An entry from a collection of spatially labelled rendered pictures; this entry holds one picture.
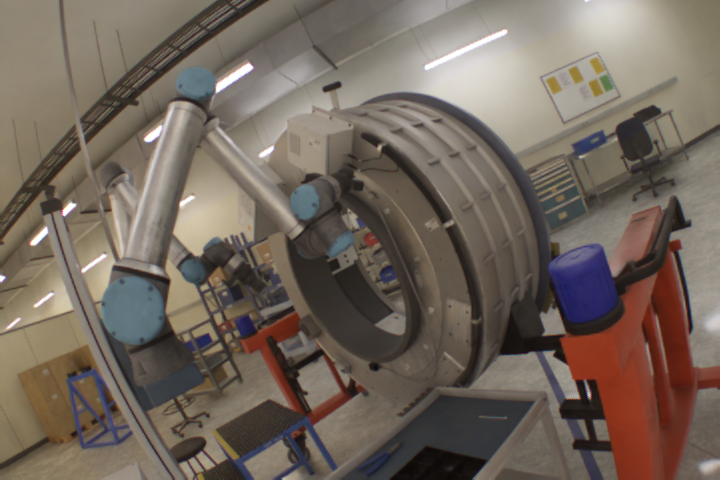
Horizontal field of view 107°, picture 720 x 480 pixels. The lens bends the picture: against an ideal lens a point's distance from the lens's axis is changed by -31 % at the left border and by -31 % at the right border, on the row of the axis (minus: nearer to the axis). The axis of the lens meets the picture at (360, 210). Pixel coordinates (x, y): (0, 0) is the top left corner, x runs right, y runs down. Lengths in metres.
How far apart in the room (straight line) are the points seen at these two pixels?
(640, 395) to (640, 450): 0.18
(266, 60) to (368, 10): 1.41
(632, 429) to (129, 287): 1.17
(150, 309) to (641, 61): 8.06
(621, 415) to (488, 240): 0.68
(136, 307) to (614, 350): 0.95
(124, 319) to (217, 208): 7.34
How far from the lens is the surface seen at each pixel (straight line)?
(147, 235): 0.93
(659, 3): 8.98
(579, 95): 7.34
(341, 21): 4.84
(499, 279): 1.30
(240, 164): 1.17
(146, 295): 0.87
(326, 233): 1.06
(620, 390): 0.95
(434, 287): 1.32
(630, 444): 1.06
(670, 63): 8.52
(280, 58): 4.95
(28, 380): 7.78
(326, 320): 2.00
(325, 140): 1.29
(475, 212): 1.25
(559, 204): 6.02
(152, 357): 1.07
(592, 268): 0.72
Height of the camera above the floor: 1.33
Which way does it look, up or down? 2 degrees up
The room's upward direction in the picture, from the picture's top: 25 degrees counter-clockwise
